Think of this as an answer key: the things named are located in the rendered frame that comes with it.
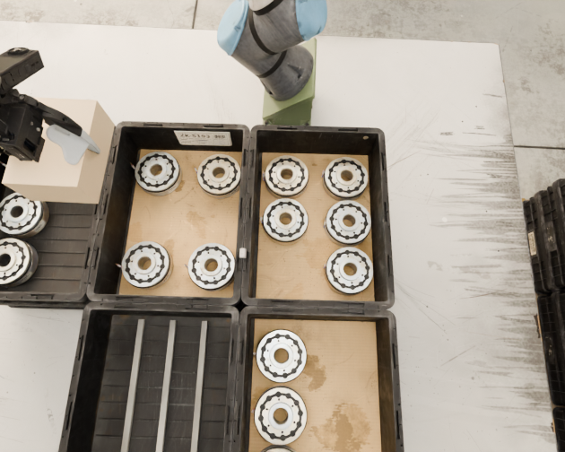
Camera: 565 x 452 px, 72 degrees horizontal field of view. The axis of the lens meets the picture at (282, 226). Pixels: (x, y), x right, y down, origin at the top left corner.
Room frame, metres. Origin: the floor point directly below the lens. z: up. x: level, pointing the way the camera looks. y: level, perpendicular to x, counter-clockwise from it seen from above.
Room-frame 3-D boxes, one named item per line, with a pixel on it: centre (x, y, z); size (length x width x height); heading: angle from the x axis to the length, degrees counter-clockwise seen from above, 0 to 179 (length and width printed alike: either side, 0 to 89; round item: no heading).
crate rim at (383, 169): (0.28, -0.07, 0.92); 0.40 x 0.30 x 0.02; 0
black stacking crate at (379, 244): (0.28, -0.07, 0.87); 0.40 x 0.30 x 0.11; 0
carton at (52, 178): (0.32, 0.38, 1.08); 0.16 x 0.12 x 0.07; 178
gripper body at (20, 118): (0.29, 0.38, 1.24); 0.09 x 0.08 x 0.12; 178
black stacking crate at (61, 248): (0.28, 0.53, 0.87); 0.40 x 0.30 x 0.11; 0
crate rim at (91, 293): (0.28, 0.23, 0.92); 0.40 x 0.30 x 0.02; 0
